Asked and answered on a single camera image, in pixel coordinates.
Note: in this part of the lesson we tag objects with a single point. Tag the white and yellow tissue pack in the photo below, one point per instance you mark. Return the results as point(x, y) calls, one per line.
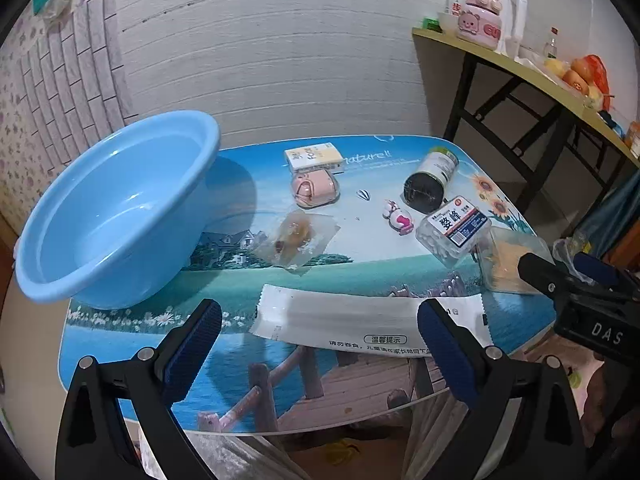
point(312, 156)

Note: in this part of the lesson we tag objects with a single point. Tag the crumpled clear plastic bag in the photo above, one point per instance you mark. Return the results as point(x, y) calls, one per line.
point(570, 255)

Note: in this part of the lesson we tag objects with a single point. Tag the light blue plastic basin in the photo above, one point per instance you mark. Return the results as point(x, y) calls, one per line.
point(125, 210)

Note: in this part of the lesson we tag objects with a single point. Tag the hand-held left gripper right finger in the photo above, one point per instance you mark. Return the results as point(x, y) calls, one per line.
point(447, 355)

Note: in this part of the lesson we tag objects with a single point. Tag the pink cartoon container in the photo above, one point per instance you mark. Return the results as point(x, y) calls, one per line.
point(477, 20)

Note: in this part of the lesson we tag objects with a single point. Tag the yellow side table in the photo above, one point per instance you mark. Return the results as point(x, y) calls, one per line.
point(480, 52)

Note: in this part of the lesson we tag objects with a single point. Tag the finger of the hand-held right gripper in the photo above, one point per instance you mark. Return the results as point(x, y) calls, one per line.
point(547, 275)
point(595, 267)

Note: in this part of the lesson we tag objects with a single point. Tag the yellow plastic scrap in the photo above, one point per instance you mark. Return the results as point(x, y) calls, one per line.
point(342, 452)

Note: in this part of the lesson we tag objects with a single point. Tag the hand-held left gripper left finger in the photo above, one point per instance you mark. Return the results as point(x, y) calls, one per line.
point(192, 350)

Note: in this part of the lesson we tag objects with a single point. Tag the white paper bag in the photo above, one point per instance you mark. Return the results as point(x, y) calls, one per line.
point(517, 20)

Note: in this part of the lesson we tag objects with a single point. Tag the clear packet with yellow contents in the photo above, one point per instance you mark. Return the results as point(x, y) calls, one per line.
point(505, 260)

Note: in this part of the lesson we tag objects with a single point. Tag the teal cloth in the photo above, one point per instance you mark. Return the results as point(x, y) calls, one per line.
point(615, 215)

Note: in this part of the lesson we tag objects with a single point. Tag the white and green can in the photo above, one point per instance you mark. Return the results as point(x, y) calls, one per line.
point(430, 180)

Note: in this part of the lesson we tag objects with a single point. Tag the pink and white toy figure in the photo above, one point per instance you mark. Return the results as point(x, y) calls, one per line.
point(400, 220)

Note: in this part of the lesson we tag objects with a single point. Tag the pink earbud case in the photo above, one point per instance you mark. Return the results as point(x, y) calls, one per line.
point(315, 189)

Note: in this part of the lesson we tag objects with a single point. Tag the yellow fruit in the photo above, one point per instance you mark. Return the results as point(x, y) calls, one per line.
point(556, 67)

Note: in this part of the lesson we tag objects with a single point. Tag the clear pastry packet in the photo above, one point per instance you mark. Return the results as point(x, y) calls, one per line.
point(295, 240)

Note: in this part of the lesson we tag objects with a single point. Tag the landscape print low table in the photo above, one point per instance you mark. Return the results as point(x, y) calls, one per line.
point(380, 270)

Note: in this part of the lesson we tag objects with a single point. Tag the long white snack wrapper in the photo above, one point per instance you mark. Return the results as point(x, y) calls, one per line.
point(350, 315)

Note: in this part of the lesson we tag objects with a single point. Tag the clear bottle with green label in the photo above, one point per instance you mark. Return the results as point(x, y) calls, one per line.
point(551, 45)

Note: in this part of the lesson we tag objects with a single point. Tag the small green box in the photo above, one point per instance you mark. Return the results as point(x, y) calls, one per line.
point(430, 23)

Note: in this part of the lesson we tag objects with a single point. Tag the clear box with blue label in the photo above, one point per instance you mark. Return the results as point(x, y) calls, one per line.
point(450, 232)

